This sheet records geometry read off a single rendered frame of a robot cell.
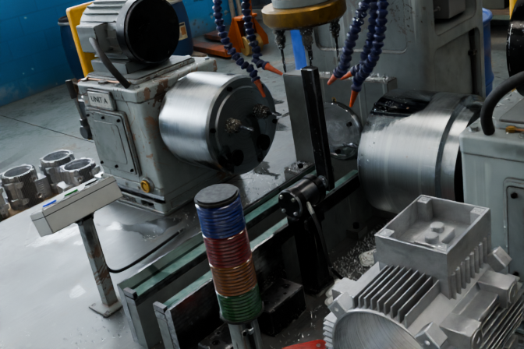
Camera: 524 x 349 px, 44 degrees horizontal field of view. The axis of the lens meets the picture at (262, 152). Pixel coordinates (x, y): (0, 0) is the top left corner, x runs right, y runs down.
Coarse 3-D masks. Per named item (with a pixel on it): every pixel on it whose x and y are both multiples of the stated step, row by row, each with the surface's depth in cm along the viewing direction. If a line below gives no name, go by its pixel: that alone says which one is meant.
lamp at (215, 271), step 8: (240, 264) 86; (248, 264) 87; (216, 272) 86; (224, 272) 86; (232, 272) 86; (240, 272) 86; (248, 272) 87; (216, 280) 87; (224, 280) 87; (232, 280) 86; (240, 280) 86; (248, 280) 87; (256, 280) 89; (216, 288) 88; (224, 288) 87; (232, 288) 87; (240, 288) 87; (248, 288) 88
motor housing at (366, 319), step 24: (384, 288) 78; (408, 288) 78; (432, 288) 77; (360, 312) 87; (384, 312) 75; (408, 312) 74; (432, 312) 76; (456, 312) 78; (480, 312) 77; (504, 312) 81; (336, 336) 84; (360, 336) 87; (384, 336) 90; (408, 336) 92; (504, 336) 81
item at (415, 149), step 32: (384, 96) 125; (416, 96) 121; (448, 96) 118; (480, 96) 121; (384, 128) 119; (416, 128) 115; (448, 128) 112; (384, 160) 118; (416, 160) 114; (448, 160) 111; (384, 192) 121; (416, 192) 116; (448, 192) 112
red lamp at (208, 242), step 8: (240, 232) 85; (208, 240) 85; (216, 240) 84; (224, 240) 84; (232, 240) 84; (240, 240) 85; (248, 240) 87; (208, 248) 86; (216, 248) 85; (224, 248) 84; (232, 248) 84; (240, 248) 85; (248, 248) 87; (208, 256) 87; (216, 256) 85; (224, 256) 85; (232, 256) 85; (240, 256) 85; (248, 256) 87; (216, 264) 86; (224, 264) 85; (232, 264) 85
